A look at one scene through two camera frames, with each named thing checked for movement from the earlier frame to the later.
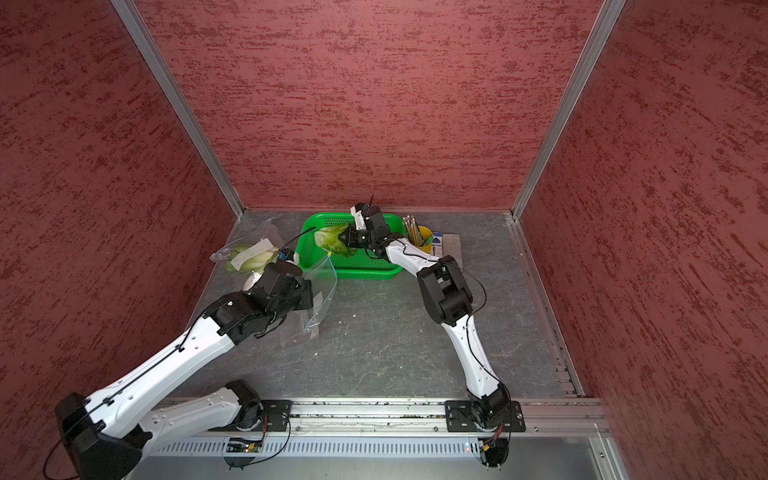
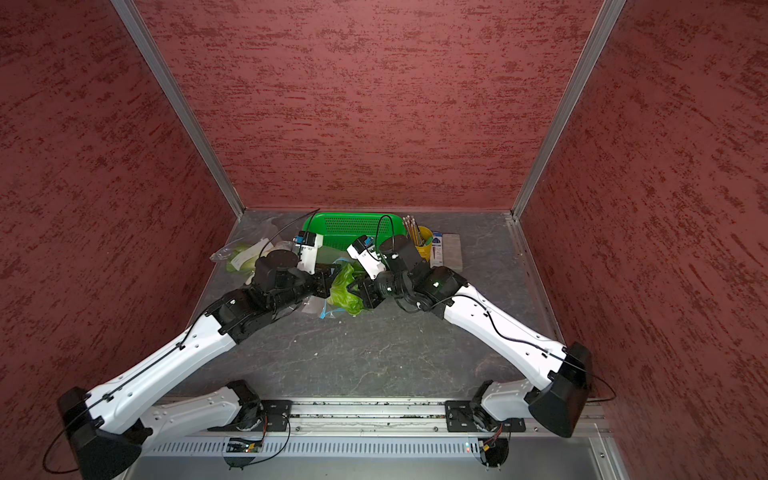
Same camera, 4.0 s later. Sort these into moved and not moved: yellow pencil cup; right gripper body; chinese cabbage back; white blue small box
Moved: right gripper body; chinese cabbage back
Not moved: yellow pencil cup; white blue small box
